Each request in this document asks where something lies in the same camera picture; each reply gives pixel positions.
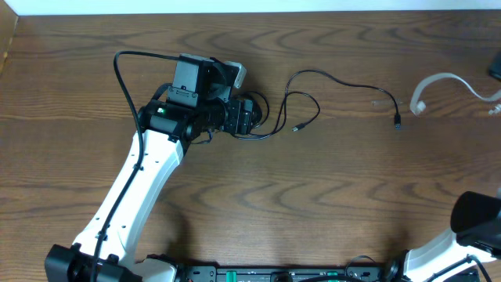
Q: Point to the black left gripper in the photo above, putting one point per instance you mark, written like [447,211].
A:
[243,116]

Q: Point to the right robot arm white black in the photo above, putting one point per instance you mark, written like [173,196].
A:
[472,239]

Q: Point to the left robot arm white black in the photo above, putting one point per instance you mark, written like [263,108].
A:
[197,100]

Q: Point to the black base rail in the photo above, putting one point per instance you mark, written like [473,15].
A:
[361,268]

